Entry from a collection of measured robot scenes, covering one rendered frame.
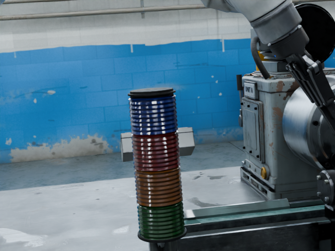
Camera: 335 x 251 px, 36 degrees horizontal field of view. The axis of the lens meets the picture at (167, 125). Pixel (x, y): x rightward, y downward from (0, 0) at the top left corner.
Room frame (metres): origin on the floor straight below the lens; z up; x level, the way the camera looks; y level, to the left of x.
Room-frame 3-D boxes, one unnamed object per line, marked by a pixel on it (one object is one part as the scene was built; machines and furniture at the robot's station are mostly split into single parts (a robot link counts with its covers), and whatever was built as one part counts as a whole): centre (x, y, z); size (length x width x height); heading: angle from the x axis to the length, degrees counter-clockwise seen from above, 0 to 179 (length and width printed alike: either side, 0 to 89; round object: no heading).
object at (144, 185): (0.64, 0.02, 1.10); 0.06 x 0.06 x 0.04
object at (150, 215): (0.64, 0.02, 1.05); 0.06 x 0.06 x 0.04
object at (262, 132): (1.59, -0.41, 0.99); 0.35 x 0.31 x 0.37; 7
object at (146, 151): (0.64, 0.02, 1.14); 0.06 x 0.06 x 0.04
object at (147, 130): (0.64, 0.02, 1.19); 0.06 x 0.06 x 0.04
